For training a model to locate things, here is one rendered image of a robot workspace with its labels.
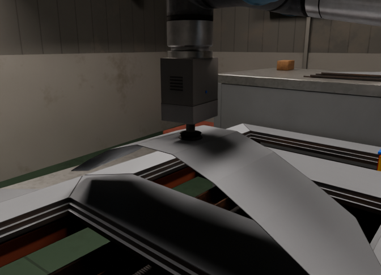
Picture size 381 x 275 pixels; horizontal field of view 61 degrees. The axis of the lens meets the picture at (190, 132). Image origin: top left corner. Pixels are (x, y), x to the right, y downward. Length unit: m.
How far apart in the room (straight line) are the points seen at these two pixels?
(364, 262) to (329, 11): 0.35
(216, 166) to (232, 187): 0.05
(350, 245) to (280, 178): 0.13
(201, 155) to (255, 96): 0.94
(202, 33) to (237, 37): 3.99
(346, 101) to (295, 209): 0.83
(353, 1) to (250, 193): 0.30
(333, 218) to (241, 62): 4.01
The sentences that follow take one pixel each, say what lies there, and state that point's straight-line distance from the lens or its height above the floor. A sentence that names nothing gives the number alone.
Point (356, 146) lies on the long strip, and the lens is 1.23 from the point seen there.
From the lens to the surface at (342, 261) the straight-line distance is 0.49.
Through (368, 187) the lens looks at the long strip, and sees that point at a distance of 0.89.
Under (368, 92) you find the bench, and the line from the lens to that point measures 1.27.
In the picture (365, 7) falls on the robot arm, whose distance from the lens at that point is 0.52.
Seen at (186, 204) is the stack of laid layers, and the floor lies 0.85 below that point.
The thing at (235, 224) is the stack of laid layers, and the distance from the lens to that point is 0.65.
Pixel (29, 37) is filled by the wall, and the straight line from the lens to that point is 3.41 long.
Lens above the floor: 1.17
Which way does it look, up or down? 15 degrees down
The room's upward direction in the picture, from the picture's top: straight up
